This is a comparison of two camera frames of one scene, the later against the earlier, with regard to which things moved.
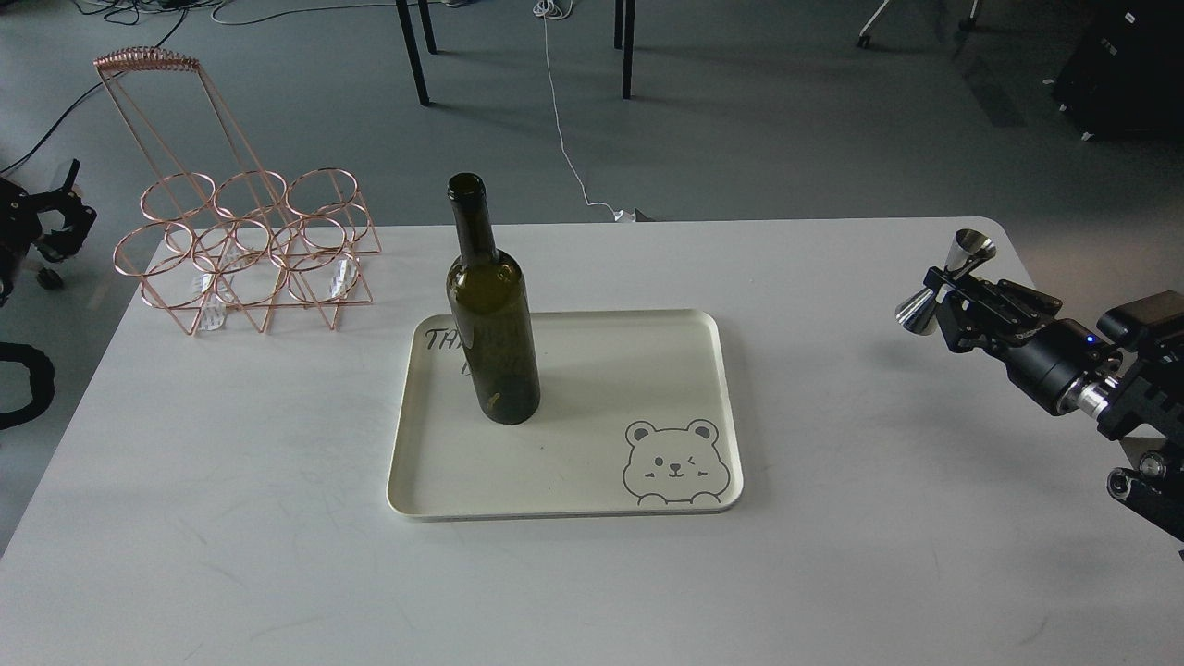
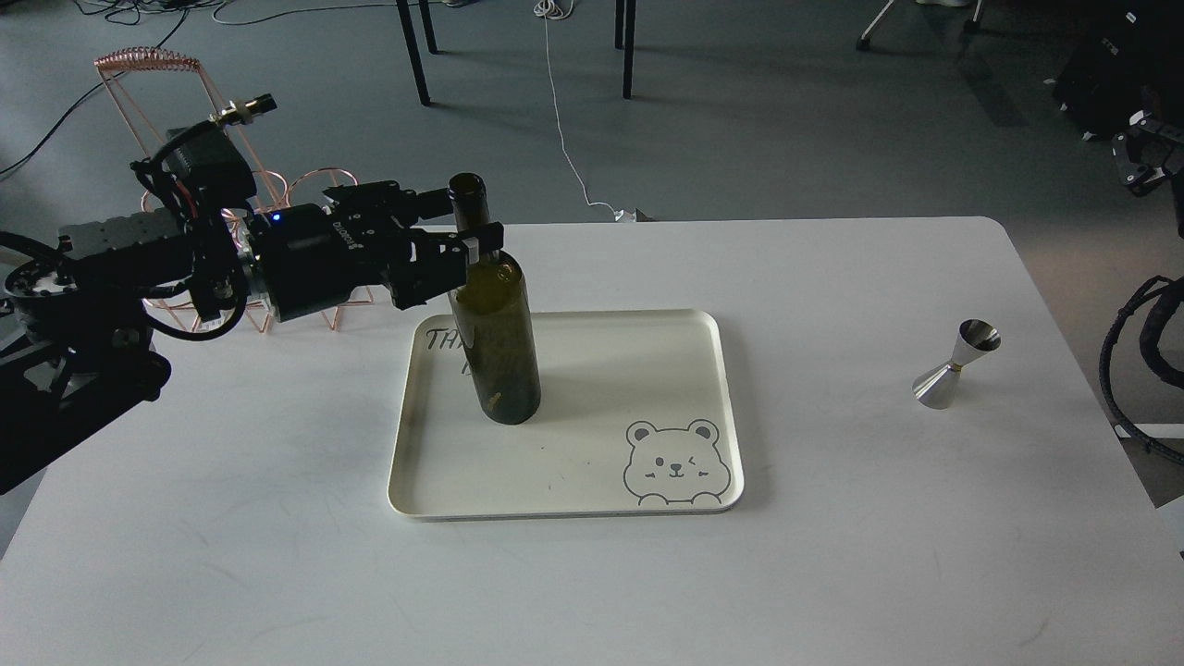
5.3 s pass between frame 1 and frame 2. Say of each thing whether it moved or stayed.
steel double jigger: moved
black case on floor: stayed
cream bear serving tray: stayed
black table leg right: stayed
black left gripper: moved
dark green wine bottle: stayed
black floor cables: stayed
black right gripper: moved
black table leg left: stayed
